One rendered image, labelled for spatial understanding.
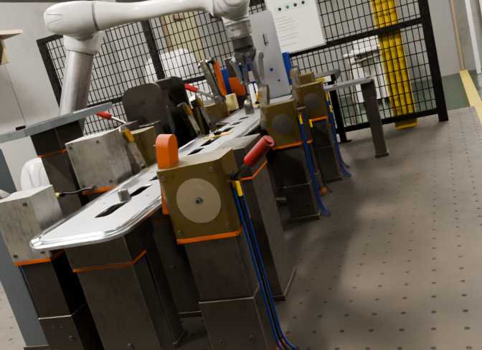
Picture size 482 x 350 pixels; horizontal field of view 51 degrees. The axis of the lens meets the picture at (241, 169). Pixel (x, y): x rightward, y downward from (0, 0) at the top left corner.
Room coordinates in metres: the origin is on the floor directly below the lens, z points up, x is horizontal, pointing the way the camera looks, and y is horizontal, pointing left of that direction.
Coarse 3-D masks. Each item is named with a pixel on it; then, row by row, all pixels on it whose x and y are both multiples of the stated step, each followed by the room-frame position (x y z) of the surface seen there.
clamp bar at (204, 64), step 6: (204, 60) 1.88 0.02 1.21; (210, 60) 1.87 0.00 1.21; (198, 66) 1.90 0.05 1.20; (204, 66) 1.87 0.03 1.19; (204, 72) 1.88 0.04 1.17; (210, 72) 1.90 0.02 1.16; (210, 78) 1.87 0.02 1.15; (210, 84) 1.87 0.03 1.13; (216, 84) 1.89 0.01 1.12; (216, 90) 1.87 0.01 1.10; (216, 96) 1.87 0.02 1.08; (222, 96) 1.89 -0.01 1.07
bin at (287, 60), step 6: (282, 54) 2.17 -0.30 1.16; (288, 54) 2.30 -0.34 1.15; (288, 60) 2.19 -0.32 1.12; (240, 66) 2.21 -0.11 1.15; (288, 66) 2.17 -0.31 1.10; (222, 72) 2.23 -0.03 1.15; (288, 72) 2.17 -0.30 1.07; (228, 78) 2.22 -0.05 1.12; (252, 78) 2.20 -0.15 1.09; (288, 78) 2.17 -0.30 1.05; (228, 84) 2.23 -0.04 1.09; (252, 84) 2.20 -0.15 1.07; (228, 90) 2.23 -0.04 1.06; (246, 90) 2.21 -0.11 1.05
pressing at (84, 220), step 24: (288, 96) 1.94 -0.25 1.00; (240, 120) 1.59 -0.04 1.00; (192, 144) 1.36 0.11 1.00; (216, 144) 1.25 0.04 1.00; (144, 192) 0.92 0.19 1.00; (72, 216) 0.87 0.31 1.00; (96, 216) 0.84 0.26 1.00; (120, 216) 0.79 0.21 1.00; (144, 216) 0.77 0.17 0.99; (48, 240) 0.76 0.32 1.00; (72, 240) 0.73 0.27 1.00; (96, 240) 0.71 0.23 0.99
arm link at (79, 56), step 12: (96, 36) 1.96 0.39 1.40; (72, 48) 1.95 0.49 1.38; (84, 48) 1.95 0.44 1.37; (96, 48) 1.98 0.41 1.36; (72, 60) 1.96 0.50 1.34; (84, 60) 1.96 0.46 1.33; (72, 72) 1.96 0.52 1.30; (84, 72) 1.97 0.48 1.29; (72, 84) 1.96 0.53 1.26; (84, 84) 1.97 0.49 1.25; (72, 96) 1.95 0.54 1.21; (84, 96) 1.98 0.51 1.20; (60, 108) 1.97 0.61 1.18; (72, 108) 1.96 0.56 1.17; (84, 108) 1.98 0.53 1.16; (84, 120) 2.00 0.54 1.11
